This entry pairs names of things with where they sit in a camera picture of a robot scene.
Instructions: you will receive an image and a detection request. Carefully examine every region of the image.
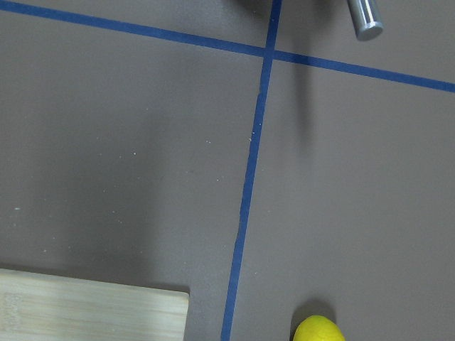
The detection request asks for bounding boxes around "yellow lemon left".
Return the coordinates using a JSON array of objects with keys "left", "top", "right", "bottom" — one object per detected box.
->
[{"left": 292, "top": 315, "right": 346, "bottom": 341}]

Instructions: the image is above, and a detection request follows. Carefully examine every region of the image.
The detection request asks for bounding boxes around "metal scoop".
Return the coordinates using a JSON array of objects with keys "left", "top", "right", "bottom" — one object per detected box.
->
[{"left": 347, "top": 0, "right": 384, "bottom": 41}]

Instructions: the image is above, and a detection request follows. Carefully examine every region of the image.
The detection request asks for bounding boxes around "wooden cutting board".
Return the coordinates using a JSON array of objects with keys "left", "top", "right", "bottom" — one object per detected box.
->
[{"left": 1, "top": 269, "right": 189, "bottom": 340}]

